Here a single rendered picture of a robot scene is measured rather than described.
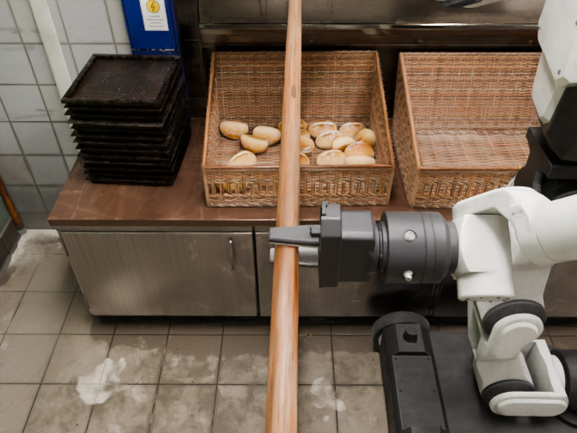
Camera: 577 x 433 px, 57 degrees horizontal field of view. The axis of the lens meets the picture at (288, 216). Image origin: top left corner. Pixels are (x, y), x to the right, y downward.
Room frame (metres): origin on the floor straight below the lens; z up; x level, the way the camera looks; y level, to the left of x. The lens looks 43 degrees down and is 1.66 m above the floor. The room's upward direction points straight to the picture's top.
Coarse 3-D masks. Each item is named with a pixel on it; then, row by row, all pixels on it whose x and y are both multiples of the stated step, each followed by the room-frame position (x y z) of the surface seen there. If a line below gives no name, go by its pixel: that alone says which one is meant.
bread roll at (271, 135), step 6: (258, 126) 1.53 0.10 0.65; (264, 126) 1.52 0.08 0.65; (252, 132) 1.53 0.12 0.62; (258, 132) 1.51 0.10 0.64; (264, 132) 1.50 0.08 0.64; (270, 132) 1.50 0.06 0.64; (276, 132) 1.51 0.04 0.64; (264, 138) 1.49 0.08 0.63; (270, 138) 1.49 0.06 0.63; (276, 138) 1.50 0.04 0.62
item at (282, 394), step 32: (288, 0) 1.21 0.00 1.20; (288, 32) 1.03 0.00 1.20; (288, 64) 0.90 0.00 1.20; (288, 96) 0.79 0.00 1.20; (288, 128) 0.69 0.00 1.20; (288, 160) 0.61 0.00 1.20; (288, 192) 0.54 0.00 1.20; (288, 224) 0.48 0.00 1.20; (288, 256) 0.43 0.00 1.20; (288, 288) 0.38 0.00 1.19; (288, 320) 0.34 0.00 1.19; (288, 352) 0.30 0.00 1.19; (288, 384) 0.27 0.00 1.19; (288, 416) 0.23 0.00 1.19
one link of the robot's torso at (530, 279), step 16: (512, 224) 0.82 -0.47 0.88; (512, 240) 0.78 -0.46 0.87; (512, 256) 0.75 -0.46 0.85; (528, 272) 0.76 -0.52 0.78; (544, 272) 0.76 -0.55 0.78; (528, 288) 0.76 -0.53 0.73; (480, 304) 0.80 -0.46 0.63; (496, 304) 0.77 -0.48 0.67; (512, 304) 0.75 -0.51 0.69; (528, 304) 0.75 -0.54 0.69; (496, 320) 0.74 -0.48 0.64; (544, 320) 0.75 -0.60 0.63
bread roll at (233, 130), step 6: (222, 126) 1.55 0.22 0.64; (228, 126) 1.54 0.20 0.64; (234, 126) 1.54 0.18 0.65; (240, 126) 1.54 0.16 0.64; (246, 126) 1.56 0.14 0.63; (222, 132) 1.54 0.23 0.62; (228, 132) 1.53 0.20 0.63; (234, 132) 1.53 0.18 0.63; (240, 132) 1.53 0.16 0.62; (246, 132) 1.55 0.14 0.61; (234, 138) 1.54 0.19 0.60
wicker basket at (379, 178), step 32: (256, 64) 1.65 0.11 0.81; (320, 64) 1.66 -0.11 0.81; (352, 64) 1.66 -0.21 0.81; (256, 96) 1.63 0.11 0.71; (320, 96) 1.63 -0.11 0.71; (352, 96) 1.63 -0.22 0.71; (384, 96) 1.47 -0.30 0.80; (384, 128) 1.38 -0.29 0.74; (224, 160) 1.43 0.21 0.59; (384, 160) 1.31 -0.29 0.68; (224, 192) 1.26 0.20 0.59; (256, 192) 1.26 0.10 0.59; (320, 192) 1.21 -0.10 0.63; (352, 192) 1.21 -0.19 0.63; (384, 192) 1.22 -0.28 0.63
